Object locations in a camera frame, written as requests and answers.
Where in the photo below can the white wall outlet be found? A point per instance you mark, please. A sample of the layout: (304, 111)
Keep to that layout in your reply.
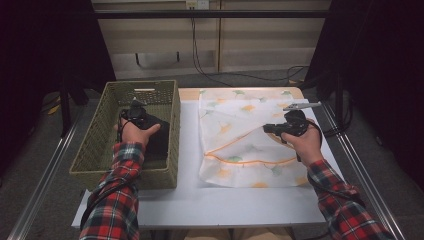
(196, 4)

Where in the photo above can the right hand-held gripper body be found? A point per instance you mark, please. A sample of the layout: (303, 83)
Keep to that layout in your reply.
(296, 125)

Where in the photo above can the person's left hand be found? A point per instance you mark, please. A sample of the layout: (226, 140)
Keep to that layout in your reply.
(133, 135)

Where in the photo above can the black garment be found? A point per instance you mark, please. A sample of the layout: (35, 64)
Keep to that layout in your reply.
(160, 140)

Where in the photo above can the white leaf-print mesh laundry bag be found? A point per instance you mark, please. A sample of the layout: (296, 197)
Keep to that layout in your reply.
(240, 150)

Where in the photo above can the green woven basket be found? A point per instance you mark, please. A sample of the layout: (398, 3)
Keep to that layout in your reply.
(96, 143)

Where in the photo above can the black metal stand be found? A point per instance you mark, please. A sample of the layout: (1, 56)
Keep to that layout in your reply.
(339, 100)
(65, 113)

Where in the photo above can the black curtain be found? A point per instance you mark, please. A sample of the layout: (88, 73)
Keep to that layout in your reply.
(40, 50)
(383, 50)

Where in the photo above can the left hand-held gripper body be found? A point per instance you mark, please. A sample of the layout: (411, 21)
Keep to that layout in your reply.
(136, 116)

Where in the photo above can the white table mat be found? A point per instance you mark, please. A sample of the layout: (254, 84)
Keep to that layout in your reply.
(216, 206)

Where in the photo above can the person's right hand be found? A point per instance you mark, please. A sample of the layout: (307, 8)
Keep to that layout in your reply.
(305, 146)

